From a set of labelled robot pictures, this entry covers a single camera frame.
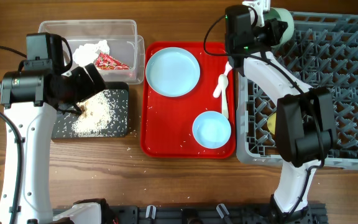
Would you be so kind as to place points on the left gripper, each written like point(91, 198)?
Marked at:
point(89, 88)

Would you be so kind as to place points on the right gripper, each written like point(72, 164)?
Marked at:
point(265, 32)

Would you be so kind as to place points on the green bowl with food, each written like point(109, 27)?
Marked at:
point(284, 24)

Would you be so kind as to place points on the red snack wrapper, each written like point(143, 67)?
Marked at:
point(107, 62)

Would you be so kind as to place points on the white napkin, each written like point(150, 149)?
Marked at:
point(88, 53)

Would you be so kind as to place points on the white plastic fork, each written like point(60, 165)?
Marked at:
point(224, 105)

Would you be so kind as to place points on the white plastic spoon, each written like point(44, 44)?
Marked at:
point(221, 86)

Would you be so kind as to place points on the yellow plastic cup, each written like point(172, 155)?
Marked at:
point(271, 123)

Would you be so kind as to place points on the light blue plate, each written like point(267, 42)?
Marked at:
point(172, 72)

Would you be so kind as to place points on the light blue bowl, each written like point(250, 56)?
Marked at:
point(211, 129)

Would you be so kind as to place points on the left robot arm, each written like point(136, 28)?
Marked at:
point(32, 96)

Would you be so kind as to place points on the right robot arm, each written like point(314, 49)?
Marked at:
point(305, 128)

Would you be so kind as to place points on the grey dishwasher rack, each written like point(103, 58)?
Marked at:
point(323, 51)

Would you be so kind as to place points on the clear plastic waste bin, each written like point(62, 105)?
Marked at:
point(121, 36)

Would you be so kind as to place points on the spilled rice pile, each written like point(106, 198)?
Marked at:
point(96, 115)

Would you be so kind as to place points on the black plastic tray bin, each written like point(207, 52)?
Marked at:
point(119, 98)

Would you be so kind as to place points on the red serving tray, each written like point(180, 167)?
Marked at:
point(166, 127)

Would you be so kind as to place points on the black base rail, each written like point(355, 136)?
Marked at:
point(247, 214)

